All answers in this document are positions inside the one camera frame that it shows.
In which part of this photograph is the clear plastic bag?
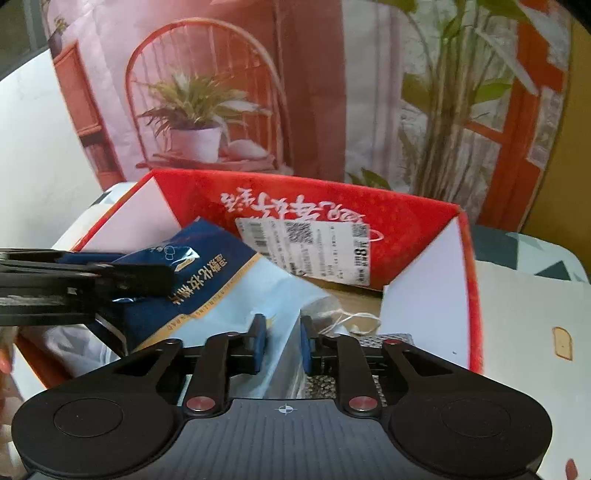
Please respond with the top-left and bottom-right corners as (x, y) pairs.
(265, 295), (342, 400)

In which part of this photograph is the blue and white packet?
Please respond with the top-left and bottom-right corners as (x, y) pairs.
(88, 217), (338, 356)

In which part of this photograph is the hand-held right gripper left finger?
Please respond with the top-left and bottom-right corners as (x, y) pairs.
(111, 314), (269, 414)

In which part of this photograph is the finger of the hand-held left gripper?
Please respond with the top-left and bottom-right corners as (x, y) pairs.
(0, 262), (178, 326)
(0, 248), (123, 268)

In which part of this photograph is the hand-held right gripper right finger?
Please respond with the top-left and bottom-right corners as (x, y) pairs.
(300, 315), (455, 414)

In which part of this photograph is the grey knitted cloth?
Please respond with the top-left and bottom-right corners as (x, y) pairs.
(305, 333), (416, 400)

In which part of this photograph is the white plastic bag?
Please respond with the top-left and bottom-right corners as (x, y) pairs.
(18, 323), (126, 388)

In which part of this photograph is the wall poster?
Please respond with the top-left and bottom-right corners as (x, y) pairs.
(41, 0), (573, 232)

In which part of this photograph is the dark glass window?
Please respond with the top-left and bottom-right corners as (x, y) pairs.
(0, 0), (51, 79)

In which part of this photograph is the geometric patterned cloth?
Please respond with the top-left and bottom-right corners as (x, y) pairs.
(473, 224), (589, 283)

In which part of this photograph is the sachet with white string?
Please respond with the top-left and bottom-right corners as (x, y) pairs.
(314, 295), (382, 335)

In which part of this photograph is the red strawberry print cardboard box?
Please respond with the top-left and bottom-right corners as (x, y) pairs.
(14, 168), (483, 388)

